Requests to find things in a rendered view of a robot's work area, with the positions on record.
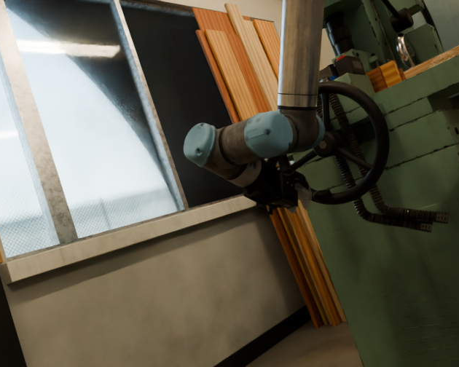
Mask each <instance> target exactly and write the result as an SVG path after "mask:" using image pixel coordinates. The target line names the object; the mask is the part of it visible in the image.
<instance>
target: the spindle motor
mask: <svg viewBox="0 0 459 367"><path fill-rule="evenodd" d="M360 6H361V0H324V8H323V29H324V28H328V26H327V25H325V23H324V20H325V19H326V18H327V17H328V16H330V15H331V14H333V13H335V12H343V14H344V19H346V18H348V17H350V16H351V15H352V14H353V13H354V12H355V11H356V10H357V9H358V8H359V7H360Z"/></svg>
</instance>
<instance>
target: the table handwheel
mask: <svg viewBox="0 0 459 367"><path fill-rule="evenodd" d="M329 93H335V94H339V95H344V96H346V97H348V98H350V99H352V100H354V101H355V102H357V104H358V105H360V106H361V107H362V108H363V109H364V110H365V112H366V113H367V114H368V116H369V118H370V119H371V121H372V124H373V127H374V131H375V136H376V152H375V157H374V162H373V163H372V165H370V164H369V163H368V162H365V161H363V160H362V159H360V158H358V157H356V156H355V155H353V154H351V153H350V152H348V151H346V150H345V149H346V148H349V145H348V143H347V141H346V138H345V136H344V134H341V135H340V134H339V133H337V132H335V131H331V124H330V114H329ZM320 94H321V96H322V107H323V126H324V130H325V132H324V137H323V139H322V141H321V142H320V143H319V144H318V145H317V146H316V147H315V148H313V150H312V151H310V152H309V153H308V154H306V155H305V156H303V158H301V159H299V160H298V161H296V162H295V163H294V164H292V165H290V164H289V160H288V157H287V154H285V155H281V156H280V158H279V160H278V166H284V167H288V168H291V169H292V170H296V169H297V168H299V167H301V166H302V165H303V164H305V163H306V162H308V161H309V160H311V159H312V158H314V157H316V156H317V155H318V156H320V157H331V156H334V155H337V154H338V155H340V156H342V157H344V158H346V159H348V160H350V161H351V162H353V163H355V164H357V165H358V166H359V167H362V168H363V169H365V170H366V171H368V173H367V174H366V176H365V177H364V178H363V180H362V181H361V182H359V183H358V184H357V185H355V186H354V187H353V188H351V189H348V190H346V191H343V192H338V193H331V195H330V196H329V197H327V198H326V199H325V200H323V201H320V202H317V201H315V200H314V198H313V194H314V193H315V192H316V191H317V190H315V189H312V188H310V190H311V192H312V199H311V200H312V201H313V202H317V203H321V204H325V205H340V204H344V203H347V202H351V201H354V200H356V199H358V198H359V197H361V196H363V195H364V194H366V193H367V192H368V191H369V190H370V189H371V188H372V187H373V186H374V185H375V184H376V183H377V182H378V180H379V179H380V176H381V175H382V174H383V171H384V169H385V166H386V163H387V161H388V155H389V148H390V138H389V132H388V126H387V123H386V121H385V117H384V116H383V113H382V112H381V110H380V108H379V107H378V105H377V104H376V103H375V102H374V101H373V100H372V98H370V97H369V96H368V95H367V94H366V93H365V92H364V91H363V90H360V89H359V88H357V87H355V86H353V85H351V84H348V83H344V82H337V81H325V82H319V83H318V95H320ZM354 135H355V136H356V140H357V141H358V144H359V145H361V144H362V143H363V140H364V138H363V136H362V134H360V133H354Z"/></svg>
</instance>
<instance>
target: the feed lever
mask: <svg viewBox="0 0 459 367"><path fill-rule="evenodd" d="M381 1H382V2H383V4H384V5H385V6H386V7H387V8H388V9H389V10H390V11H391V13H392V15H390V22H391V25H392V27H393V29H394V31H395V32H396V33H401V32H402V31H404V30H406V29H408V28H411V27H412V26H413V24H414V22H413V19H412V16H411V14H410V12H409V10H408V9H407V8H405V7H404V8H403V9H400V10H399V11H396V9H395V8H394V7H393V5H392V4H391V3H390V2H389V0H381Z"/></svg>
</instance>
